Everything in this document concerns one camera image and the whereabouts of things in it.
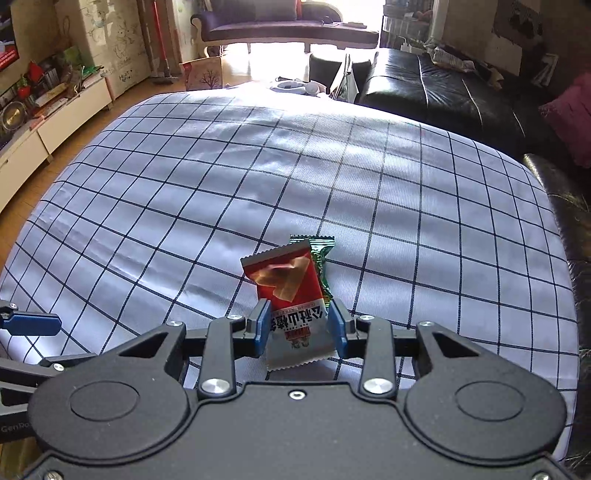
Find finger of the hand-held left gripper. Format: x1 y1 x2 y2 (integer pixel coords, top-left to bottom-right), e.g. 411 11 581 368
0 301 62 337
0 353 100 389

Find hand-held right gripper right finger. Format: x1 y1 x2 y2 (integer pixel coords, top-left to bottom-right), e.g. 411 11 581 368
326 298 484 400

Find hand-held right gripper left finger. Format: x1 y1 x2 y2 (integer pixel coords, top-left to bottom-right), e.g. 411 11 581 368
115 298 273 400

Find red snack packet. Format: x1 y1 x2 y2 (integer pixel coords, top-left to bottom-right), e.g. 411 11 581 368
240 237 334 372

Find green snack packet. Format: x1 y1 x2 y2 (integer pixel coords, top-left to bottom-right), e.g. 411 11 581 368
289 234 336 309

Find white low cabinet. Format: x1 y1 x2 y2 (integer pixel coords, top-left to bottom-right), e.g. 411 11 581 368
0 74 114 214

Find metal bowl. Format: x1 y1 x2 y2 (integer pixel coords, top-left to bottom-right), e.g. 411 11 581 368
0 102 29 136

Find white and blue slippers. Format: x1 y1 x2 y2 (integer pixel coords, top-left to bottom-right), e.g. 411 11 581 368
269 76 327 96

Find white shopping bag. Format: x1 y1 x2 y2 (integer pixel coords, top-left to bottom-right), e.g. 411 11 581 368
329 52 360 105

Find tree picture board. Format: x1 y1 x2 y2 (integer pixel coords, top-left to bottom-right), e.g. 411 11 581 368
179 55 225 92

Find black stool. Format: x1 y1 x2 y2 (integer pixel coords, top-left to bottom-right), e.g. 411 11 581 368
308 52 376 93

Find white board with drawings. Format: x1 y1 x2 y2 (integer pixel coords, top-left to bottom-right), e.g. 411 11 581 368
76 0 151 100

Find striped cloth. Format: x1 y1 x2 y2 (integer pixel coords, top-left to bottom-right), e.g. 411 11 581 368
431 45 477 73

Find red stick vacuum cleaner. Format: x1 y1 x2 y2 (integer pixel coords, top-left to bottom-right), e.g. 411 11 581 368
147 0 180 86

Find purple chaise sofa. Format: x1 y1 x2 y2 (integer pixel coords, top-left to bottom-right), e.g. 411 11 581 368
191 0 380 54

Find grey cushion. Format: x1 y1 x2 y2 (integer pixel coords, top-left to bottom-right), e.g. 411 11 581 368
255 0 300 21

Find pink cushion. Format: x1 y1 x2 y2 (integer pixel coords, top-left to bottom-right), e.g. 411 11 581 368
539 71 591 168

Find stack of magazines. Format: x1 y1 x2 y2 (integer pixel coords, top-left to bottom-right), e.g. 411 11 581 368
531 52 560 88

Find wall poster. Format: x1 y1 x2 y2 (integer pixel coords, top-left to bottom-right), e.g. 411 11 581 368
491 0 544 45

